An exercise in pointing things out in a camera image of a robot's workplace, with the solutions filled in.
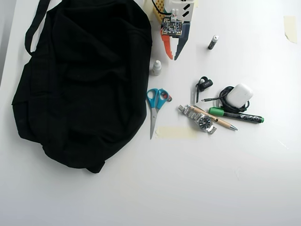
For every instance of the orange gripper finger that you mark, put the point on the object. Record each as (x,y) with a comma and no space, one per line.
(168,44)

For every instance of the blue-grey gripper finger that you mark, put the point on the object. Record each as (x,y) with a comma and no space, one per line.
(182,44)

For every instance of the black bike light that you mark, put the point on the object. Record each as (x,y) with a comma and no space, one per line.
(206,83)

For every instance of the white teal robot arm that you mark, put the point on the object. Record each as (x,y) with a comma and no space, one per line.
(179,7)

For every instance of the yellow perforated robot base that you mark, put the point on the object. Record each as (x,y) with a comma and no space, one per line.
(159,9)

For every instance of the black fabric bag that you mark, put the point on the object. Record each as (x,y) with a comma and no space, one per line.
(82,94)

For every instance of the small white dropper bottle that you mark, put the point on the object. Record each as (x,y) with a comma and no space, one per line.
(156,69)

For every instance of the black AA battery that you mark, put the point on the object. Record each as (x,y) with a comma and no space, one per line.
(213,42)

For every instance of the red grey key tag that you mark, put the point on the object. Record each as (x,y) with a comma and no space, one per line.
(167,97)

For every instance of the white earbuds case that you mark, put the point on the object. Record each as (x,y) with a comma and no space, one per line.
(240,95)

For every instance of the steel wrist watch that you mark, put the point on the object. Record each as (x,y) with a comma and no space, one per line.
(204,121)

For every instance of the wooden ballpoint pen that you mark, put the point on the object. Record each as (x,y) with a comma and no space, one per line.
(222,122)

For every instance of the long masking tape strip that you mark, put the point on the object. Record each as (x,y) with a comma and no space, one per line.
(176,132)

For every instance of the black green marker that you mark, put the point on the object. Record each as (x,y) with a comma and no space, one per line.
(235,115)

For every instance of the short masking tape strip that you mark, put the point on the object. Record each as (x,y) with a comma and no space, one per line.
(290,28)

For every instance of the bare camera circuit board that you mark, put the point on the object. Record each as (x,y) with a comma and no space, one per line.
(172,27)

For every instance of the beige base plate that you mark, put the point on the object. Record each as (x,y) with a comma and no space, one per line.
(148,8)

